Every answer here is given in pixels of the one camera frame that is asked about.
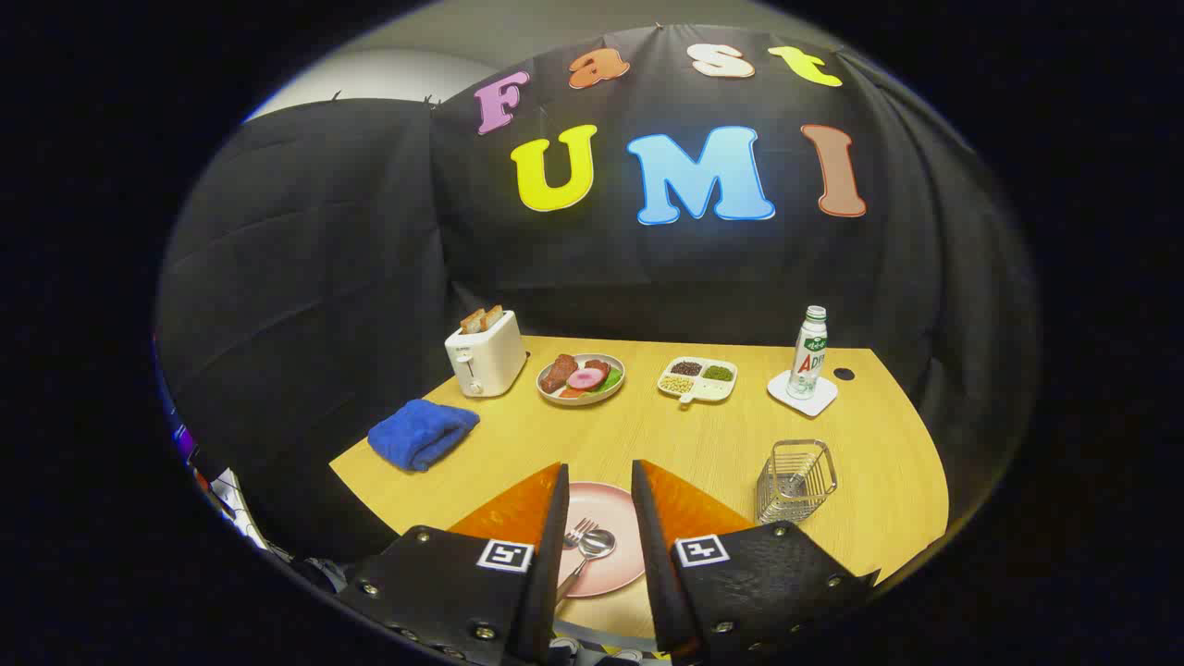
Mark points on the white patterned object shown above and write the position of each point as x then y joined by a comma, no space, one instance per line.
239,507

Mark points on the pink ham slice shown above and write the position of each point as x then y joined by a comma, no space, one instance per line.
585,378

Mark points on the small brown meat slice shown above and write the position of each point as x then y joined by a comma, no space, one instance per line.
598,366

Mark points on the grey food plate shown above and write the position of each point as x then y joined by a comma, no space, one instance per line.
580,400

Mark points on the toast slice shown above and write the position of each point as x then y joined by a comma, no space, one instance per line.
472,322
493,316

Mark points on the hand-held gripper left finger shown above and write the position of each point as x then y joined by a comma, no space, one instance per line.
553,555

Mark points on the white square coaster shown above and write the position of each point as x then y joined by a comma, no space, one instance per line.
820,405

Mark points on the white divided dish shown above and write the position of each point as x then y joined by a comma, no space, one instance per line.
713,389

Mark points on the black backdrop cloth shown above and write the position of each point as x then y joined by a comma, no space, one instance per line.
370,277

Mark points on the green lettuce leaf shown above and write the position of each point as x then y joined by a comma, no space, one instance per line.
611,379

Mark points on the white drink bottle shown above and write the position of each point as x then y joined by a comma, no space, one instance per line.
807,361

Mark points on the white toaster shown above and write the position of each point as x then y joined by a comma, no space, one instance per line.
490,356

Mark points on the large brown meat slice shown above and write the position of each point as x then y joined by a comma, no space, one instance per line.
560,371

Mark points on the pile of dark red beans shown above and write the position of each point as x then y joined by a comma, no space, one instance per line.
686,368

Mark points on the silver fork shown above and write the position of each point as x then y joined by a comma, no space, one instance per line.
581,532

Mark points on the pink plate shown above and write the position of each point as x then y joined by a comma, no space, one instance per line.
612,507

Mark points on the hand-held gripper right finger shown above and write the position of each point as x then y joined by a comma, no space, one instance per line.
647,555

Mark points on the blue towel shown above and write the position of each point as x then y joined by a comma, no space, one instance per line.
421,433

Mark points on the pile of yellow soybeans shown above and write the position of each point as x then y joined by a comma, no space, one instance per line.
677,384

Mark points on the pile of green beans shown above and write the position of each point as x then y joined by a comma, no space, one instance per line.
718,373

